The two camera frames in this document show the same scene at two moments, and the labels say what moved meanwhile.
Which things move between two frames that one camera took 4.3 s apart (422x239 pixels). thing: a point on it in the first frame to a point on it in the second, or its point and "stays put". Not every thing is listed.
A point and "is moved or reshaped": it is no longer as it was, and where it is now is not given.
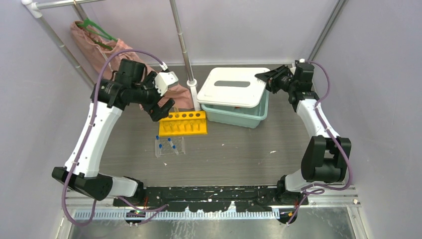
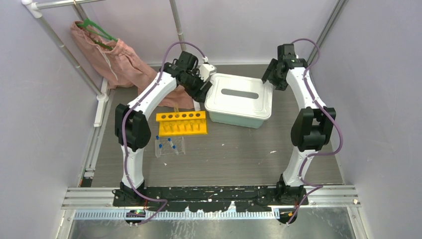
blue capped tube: x=157 y=146 stays put
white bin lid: x=234 y=86 is moved or reshaped
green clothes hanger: x=88 y=21 stays put
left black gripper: x=154 y=109 to x=202 y=96
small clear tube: x=175 y=150 stays put
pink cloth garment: x=110 y=51 stays put
